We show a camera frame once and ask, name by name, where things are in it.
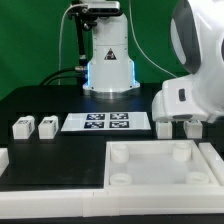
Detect white tag marker plate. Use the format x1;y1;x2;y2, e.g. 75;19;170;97
62;112;151;132

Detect white cable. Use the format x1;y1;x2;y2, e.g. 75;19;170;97
57;3;84;86

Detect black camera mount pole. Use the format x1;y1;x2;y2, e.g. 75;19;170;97
69;0;97;86

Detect white square tabletop tray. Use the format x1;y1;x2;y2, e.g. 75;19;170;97
104;140;221;190

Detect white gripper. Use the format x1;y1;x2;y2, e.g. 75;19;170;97
152;75;224;123

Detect black cables at base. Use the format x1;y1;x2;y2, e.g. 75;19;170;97
39;67;88;86

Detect white L-shaped obstacle fence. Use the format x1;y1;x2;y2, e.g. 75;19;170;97
0;143;224;219

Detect grey camera on mount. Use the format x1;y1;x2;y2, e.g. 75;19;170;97
82;0;121;16

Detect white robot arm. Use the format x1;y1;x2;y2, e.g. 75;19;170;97
83;0;224;122

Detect white block left edge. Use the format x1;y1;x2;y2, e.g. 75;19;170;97
0;148;9;176

